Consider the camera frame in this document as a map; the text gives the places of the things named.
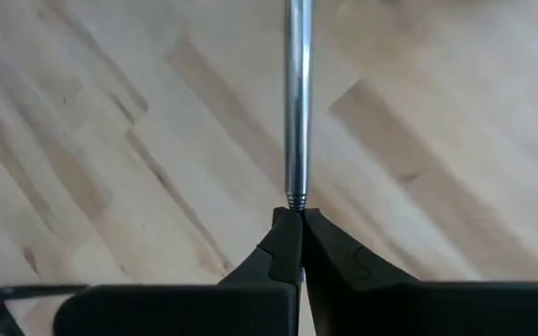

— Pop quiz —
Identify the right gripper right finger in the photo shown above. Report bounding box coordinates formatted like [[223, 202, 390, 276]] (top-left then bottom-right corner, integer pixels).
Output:
[[302, 207, 538, 336]]

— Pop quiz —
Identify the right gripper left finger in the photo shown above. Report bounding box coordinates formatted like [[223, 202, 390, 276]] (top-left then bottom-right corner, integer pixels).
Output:
[[52, 207, 304, 336]]

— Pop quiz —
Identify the black red-capped precision screwdriver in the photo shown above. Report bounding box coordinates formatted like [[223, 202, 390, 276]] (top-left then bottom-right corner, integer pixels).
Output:
[[0, 283, 92, 305]]

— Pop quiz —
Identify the black-handled ratchet wrench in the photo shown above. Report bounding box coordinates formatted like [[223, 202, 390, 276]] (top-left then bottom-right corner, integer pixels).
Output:
[[283, 0, 315, 214]]

